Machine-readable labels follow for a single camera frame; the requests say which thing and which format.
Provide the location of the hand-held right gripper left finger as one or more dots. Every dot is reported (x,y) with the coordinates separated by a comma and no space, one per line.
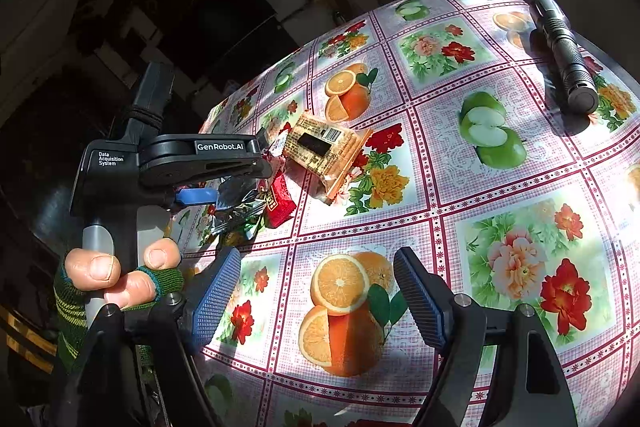
(217,297)

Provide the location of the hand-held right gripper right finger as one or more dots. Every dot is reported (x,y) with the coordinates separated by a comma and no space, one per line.
(420,297)

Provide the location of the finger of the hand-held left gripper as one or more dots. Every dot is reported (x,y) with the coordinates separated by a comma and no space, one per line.
(197,198)
(200,164)

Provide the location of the silver foil black packet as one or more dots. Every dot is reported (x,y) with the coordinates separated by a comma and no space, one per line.
(240,207)

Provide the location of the white red small packet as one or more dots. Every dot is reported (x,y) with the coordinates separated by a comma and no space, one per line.
(277,148)

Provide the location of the person's left hand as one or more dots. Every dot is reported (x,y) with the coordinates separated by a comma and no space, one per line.
(115,279)

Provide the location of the red triangular packet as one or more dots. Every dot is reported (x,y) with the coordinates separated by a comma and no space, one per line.
(279,203)

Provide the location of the fruit and flower tablecloth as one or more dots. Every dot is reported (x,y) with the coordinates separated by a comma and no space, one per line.
(450,187)

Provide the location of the orange clear cracker packet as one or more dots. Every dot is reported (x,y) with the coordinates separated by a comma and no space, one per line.
(320,147)

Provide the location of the black flashlight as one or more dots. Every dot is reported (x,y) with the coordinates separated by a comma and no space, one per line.
(565,52)

